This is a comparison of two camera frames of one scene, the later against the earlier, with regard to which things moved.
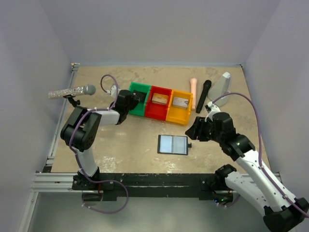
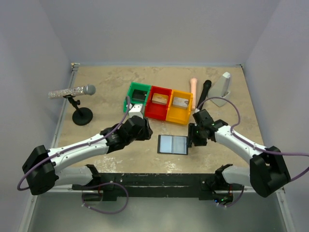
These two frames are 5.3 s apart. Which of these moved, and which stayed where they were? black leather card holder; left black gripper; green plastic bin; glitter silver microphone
Moved: left black gripper
Stayed: green plastic bin; black leather card holder; glitter silver microphone
